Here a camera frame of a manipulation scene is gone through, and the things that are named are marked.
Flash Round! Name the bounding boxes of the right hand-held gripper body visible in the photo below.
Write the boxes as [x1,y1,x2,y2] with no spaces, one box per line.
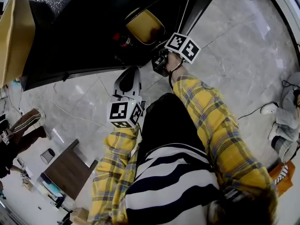
[151,32,202,77]

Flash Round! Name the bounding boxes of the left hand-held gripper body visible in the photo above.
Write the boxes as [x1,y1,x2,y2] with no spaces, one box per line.
[107,88,146,129]

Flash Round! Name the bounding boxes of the black cabinet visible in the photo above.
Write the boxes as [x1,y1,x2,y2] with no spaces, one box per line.
[17,0,223,91]

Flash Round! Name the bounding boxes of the person's left forearm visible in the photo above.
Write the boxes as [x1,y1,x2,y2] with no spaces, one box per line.
[87,126,142,225]

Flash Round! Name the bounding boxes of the person's right forearm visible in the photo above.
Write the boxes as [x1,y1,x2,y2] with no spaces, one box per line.
[172,73,279,221]

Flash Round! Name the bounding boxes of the person's right hand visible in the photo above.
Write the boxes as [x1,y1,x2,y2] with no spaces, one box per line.
[166,52,183,80]

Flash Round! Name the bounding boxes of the red-capped dark bottle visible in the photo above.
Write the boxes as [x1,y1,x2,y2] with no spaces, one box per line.
[112,32,135,49]

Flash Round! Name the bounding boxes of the person's black trouser legs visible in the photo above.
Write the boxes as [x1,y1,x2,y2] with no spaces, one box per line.
[136,93,207,172]

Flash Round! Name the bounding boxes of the dark wooden stool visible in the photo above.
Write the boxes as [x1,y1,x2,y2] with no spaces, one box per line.
[43,138,99,201]

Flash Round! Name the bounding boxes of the person's striped shirt torso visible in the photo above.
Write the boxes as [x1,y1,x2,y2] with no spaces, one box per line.
[125,144,228,225]

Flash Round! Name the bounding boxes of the white device with teal part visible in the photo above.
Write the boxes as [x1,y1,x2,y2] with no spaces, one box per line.
[37,172,66,209]

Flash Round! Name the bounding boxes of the cardboard box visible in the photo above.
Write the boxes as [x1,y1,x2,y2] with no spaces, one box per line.
[69,207,91,225]

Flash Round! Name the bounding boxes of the grey striped knit bag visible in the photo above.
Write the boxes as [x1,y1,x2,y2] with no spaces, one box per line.
[271,135,299,162]

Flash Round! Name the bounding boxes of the orange bag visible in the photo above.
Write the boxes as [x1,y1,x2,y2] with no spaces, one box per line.
[268,160,296,198]

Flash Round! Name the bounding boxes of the white floor cable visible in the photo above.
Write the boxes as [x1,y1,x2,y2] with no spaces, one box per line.
[4,82,112,132]

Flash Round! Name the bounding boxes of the wire mesh waste bin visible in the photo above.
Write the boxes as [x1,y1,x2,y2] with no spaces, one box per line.
[39,148,56,165]

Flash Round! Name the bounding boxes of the black floor cable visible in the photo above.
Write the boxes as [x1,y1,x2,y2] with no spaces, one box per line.
[237,101,280,120]

